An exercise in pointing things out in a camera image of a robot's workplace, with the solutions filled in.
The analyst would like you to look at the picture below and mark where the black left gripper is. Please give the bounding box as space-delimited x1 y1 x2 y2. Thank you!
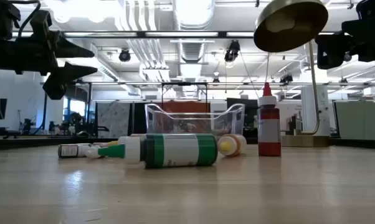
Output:
0 30 98 100

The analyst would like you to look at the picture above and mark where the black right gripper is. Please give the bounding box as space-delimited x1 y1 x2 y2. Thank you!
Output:
315 18 375 70

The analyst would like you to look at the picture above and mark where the red food coloring bottle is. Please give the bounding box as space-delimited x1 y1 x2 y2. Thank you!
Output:
257 82 282 157

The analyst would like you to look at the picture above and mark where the large green food coloring bottle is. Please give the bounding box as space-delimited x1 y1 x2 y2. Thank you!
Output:
97 133 219 169

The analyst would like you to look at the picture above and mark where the gold dome desk lamp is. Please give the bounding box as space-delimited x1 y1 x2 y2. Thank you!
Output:
254 0 331 147

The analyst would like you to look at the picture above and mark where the black ceiling spotlight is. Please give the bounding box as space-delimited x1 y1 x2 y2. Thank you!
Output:
279 73 294 85
118 48 131 63
224 39 241 63

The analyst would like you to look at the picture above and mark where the white pillar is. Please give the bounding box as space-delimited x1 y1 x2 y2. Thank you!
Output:
301 84 330 136

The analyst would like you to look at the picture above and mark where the marble pattern partition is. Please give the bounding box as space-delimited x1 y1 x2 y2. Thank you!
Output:
95 101 132 139

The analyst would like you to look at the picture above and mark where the grey green partition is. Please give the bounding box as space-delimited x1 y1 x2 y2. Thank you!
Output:
333 100 375 141

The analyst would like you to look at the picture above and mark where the black standing screen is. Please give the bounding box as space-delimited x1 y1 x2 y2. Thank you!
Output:
226 98 259 128

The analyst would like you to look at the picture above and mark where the long ceiling light bar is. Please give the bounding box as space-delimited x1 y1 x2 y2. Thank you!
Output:
11 30 335 39

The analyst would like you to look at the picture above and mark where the clear plastic bin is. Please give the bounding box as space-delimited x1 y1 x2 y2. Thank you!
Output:
145 103 246 138

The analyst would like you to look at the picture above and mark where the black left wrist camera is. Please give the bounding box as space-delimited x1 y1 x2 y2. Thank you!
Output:
30 9 54 41

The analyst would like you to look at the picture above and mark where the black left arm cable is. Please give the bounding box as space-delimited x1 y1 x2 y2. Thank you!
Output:
8 0 42 38

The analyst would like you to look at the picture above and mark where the silver ventilation duct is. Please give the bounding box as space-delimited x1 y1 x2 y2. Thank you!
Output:
171 0 216 63

